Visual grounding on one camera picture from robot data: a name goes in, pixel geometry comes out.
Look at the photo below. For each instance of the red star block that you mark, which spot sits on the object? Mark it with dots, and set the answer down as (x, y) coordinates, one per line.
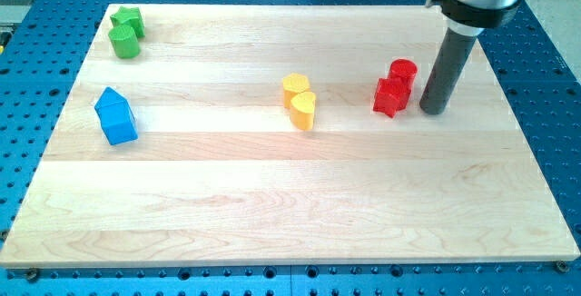
(391, 95)

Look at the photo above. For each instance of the green star block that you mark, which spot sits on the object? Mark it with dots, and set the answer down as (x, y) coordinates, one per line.
(129, 16)

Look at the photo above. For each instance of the yellow heart block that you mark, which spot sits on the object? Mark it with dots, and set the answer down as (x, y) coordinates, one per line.
(302, 110)

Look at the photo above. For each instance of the yellow hexagon block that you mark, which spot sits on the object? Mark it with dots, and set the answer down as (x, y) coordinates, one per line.
(293, 84)

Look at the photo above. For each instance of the light wooden board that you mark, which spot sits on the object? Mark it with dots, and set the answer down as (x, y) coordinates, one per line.
(219, 175)

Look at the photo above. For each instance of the red cylinder block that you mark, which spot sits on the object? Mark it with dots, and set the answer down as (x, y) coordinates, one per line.
(404, 70)

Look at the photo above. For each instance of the blue pentagon block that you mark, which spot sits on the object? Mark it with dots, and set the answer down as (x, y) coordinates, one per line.
(116, 117)

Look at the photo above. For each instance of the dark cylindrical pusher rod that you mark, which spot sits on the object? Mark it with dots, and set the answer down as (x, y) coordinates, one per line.
(451, 59)

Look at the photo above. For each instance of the green cylinder block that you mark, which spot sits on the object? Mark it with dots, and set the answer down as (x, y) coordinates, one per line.
(124, 41)

